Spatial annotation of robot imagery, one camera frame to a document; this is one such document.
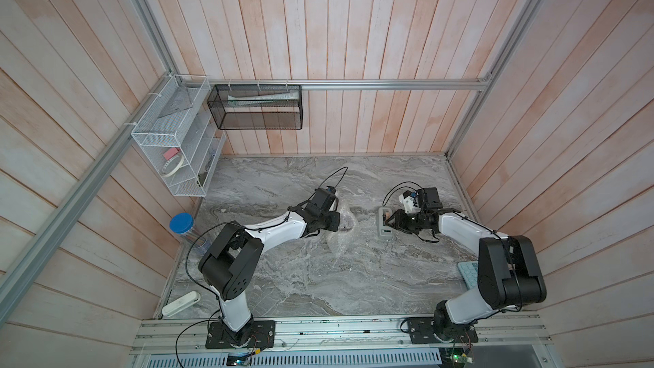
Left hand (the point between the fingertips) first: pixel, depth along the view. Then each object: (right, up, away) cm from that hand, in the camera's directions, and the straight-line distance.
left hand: (335, 223), depth 91 cm
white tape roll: (-54, +21, -10) cm, 59 cm away
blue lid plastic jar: (-47, +3, -16) cm, 50 cm away
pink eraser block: (-56, +24, -10) cm, 61 cm away
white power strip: (-48, -22, -15) cm, 55 cm away
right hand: (+20, +1, +2) cm, 20 cm away
